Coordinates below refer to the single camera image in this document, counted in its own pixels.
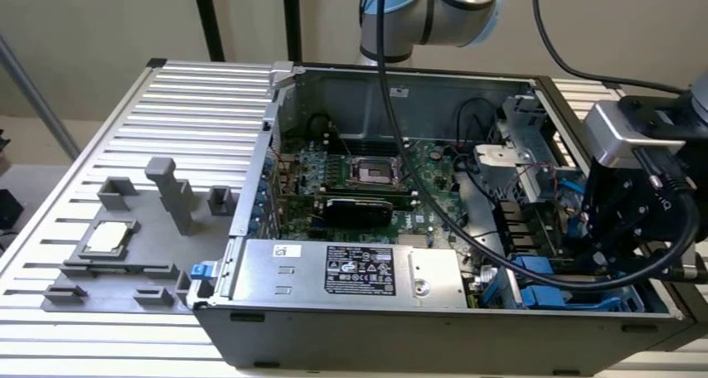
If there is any silver chipset heatsink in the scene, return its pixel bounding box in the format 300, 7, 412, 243
395, 233, 434, 249

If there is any black RAM slot bank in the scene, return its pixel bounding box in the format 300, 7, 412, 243
335, 136, 403, 153
318, 184, 418, 199

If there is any black graphics card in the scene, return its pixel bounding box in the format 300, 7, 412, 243
320, 195, 396, 230

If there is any silver power supply unit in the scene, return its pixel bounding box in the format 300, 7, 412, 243
230, 239, 472, 311

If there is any silver CPU chip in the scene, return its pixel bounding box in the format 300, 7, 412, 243
82, 220, 138, 253

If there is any thin black wire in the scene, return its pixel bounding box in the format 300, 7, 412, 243
455, 97, 500, 148
306, 112, 335, 148

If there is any grey metal pole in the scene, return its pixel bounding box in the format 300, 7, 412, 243
0, 33, 82, 162

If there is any blue disk carrier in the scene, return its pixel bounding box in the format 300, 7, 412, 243
580, 295, 647, 313
511, 255, 568, 311

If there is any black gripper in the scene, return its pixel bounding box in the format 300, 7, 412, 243
574, 157, 698, 274

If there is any CPU socket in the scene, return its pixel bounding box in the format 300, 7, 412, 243
346, 156, 403, 187

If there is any grey parts rack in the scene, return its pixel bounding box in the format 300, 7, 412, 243
42, 157, 244, 313

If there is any open grey PC case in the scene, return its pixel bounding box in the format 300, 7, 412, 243
191, 61, 699, 377

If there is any green motherboard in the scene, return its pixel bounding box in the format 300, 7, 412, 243
276, 139, 478, 247

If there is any thick black gripper cable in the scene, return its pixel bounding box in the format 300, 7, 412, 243
375, 0, 699, 290

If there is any black stand pole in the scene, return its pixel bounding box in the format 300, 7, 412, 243
187, 0, 227, 62
282, 0, 306, 62

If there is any black camera cable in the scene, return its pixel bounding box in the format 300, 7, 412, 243
531, 0, 691, 95

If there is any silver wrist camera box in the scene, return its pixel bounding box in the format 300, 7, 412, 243
583, 99, 691, 170

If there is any silver metal disk bay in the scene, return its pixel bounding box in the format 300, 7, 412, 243
472, 94, 588, 206

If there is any red wire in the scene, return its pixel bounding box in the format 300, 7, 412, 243
516, 164, 562, 197

